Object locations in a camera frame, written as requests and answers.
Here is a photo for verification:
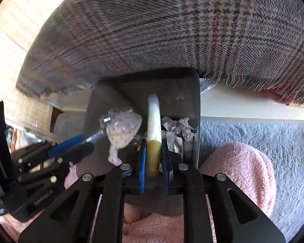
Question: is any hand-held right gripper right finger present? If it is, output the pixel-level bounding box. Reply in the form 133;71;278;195
162;140;286;243

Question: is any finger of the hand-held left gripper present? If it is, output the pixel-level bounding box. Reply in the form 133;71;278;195
11;135;86;165
17;142;95;183

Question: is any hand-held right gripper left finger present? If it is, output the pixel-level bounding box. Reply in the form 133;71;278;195
18;140;148;243

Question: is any clear dotted plastic wrapper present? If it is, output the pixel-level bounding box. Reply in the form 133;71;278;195
98;107;144;165

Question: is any white tissue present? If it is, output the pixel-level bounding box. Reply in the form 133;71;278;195
162;116;199;147

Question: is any dark grey bin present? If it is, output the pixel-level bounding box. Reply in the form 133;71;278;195
82;67;201;209

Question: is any white printed label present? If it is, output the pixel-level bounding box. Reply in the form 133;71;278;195
199;78;220;93

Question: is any grey fluffy rug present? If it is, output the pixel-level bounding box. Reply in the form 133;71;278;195
200;120;304;242

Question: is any plaid tablecloth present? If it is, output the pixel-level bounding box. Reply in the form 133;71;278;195
16;0;304;105

